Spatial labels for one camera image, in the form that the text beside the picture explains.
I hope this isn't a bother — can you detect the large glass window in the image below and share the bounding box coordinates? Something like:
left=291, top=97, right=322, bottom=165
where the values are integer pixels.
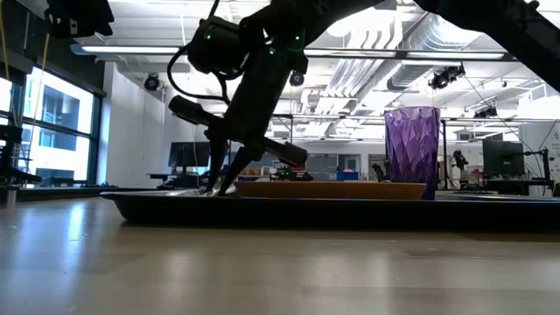
left=0, top=65, right=104, bottom=187

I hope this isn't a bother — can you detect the metal spoon cream handle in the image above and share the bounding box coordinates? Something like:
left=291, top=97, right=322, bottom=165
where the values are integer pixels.
left=192, top=185, right=238, bottom=198

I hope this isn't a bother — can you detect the long overhead light bar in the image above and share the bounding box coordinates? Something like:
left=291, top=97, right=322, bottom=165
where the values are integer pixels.
left=71, top=43, right=508, bottom=61

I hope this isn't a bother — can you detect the orange round plate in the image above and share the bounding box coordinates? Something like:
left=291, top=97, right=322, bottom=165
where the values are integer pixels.
left=234, top=180, right=428, bottom=201

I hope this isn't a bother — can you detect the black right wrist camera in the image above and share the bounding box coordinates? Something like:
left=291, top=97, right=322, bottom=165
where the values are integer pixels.
left=186, top=16, right=247, bottom=76

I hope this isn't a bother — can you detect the grey metal post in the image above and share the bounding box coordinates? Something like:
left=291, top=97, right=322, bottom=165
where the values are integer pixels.
left=4, top=185, right=20, bottom=208

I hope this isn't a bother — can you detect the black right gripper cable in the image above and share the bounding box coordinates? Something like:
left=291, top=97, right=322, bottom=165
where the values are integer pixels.
left=165, top=42, right=232, bottom=106

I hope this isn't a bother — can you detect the black rectangular serving tray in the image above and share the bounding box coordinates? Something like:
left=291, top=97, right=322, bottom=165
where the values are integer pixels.
left=99, top=189, right=560, bottom=234

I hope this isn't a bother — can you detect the dark office desk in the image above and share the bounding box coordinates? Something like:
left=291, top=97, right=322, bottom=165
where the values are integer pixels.
left=437, top=176, right=556, bottom=196
left=147, top=171, right=207, bottom=190

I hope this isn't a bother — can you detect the black overhead rig camera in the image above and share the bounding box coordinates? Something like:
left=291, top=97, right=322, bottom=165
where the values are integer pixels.
left=473, top=104, right=501, bottom=120
left=428, top=64, right=467, bottom=91

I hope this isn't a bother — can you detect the silver ventilation duct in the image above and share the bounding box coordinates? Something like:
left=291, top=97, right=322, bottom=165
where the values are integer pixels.
left=387, top=11, right=498, bottom=91

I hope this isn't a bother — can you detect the black computer monitor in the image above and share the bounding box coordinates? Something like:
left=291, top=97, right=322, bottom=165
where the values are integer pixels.
left=482, top=139, right=526, bottom=178
left=168, top=141, right=212, bottom=174

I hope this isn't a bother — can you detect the black table edge rail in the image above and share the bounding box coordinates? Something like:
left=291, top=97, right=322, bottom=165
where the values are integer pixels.
left=16, top=186, right=151, bottom=203

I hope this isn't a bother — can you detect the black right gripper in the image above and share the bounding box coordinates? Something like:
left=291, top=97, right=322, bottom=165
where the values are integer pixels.
left=167, top=42, right=310, bottom=197

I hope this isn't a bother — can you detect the black equipment stand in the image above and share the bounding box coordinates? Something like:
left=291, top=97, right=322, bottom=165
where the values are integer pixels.
left=0, top=123, right=43, bottom=186

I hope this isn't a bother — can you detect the purple faceted plastic cup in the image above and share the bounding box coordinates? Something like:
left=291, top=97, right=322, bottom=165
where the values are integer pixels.
left=383, top=105, right=442, bottom=201

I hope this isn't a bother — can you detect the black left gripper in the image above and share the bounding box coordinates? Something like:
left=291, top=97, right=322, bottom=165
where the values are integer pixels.
left=43, top=0, right=116, bottom=41

